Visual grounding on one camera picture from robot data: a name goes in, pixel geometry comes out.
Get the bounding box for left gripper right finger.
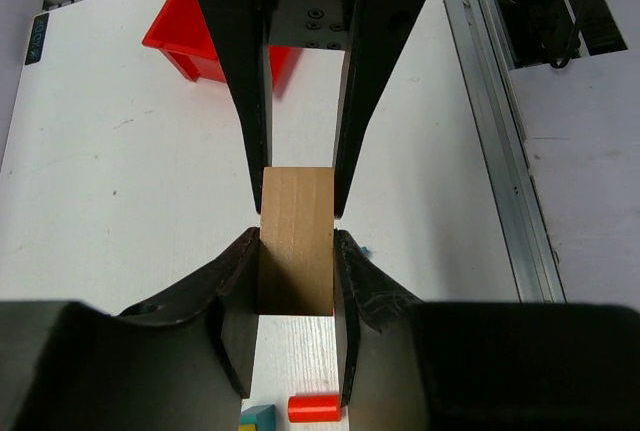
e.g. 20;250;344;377
334;230;639;430

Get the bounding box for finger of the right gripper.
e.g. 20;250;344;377
333;0;426;218
197;0;273;212

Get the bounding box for natural wood block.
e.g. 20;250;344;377
257;167;334;316

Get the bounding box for red cylinder block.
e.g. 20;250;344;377
287;394;342;423

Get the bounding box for right blue corner sticker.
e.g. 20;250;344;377
24;12;50;66

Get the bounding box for teal rectangular block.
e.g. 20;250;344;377
238;404;277;431

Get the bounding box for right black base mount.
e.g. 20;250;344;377
485;0;628;69

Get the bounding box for red plastic bin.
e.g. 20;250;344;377
141;0;304;92

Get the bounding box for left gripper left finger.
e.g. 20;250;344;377
1;227;260;430

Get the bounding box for aluminium table frame rail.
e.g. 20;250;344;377
444;0;566;303

